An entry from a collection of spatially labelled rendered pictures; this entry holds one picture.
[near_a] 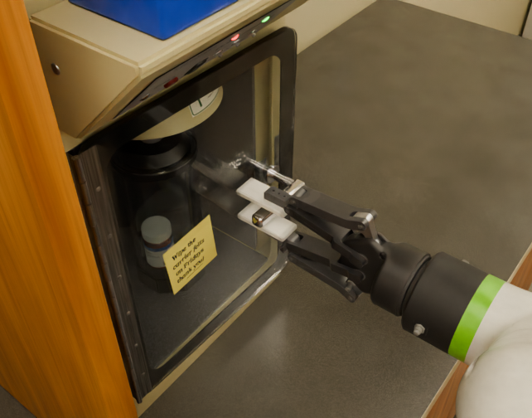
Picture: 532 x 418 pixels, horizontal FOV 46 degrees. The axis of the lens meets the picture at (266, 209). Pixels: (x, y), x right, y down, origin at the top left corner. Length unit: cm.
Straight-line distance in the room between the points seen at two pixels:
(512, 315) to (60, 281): 40
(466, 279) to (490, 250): 49
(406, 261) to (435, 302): 5
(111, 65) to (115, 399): 33
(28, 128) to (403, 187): 90
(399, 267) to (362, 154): 64
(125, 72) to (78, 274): 16
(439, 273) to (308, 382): 33
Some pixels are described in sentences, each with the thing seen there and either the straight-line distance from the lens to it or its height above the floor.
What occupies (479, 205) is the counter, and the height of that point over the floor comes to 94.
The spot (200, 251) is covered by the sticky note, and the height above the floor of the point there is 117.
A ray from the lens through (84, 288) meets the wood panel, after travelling 51.
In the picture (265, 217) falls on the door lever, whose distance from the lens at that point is 73.
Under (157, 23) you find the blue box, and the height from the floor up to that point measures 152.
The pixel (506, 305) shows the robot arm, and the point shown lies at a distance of 63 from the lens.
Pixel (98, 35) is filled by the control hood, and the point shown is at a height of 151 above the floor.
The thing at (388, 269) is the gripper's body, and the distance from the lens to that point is 65.
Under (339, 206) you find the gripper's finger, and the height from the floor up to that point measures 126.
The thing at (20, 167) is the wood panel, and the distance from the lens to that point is 42.
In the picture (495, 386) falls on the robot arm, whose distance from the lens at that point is 51.
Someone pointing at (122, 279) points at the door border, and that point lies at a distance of 67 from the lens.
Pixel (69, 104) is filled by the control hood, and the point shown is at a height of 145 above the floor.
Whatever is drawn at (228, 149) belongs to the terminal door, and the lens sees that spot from 70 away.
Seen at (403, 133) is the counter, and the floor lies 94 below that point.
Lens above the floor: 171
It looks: 43 degrees down
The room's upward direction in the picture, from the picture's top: straight up
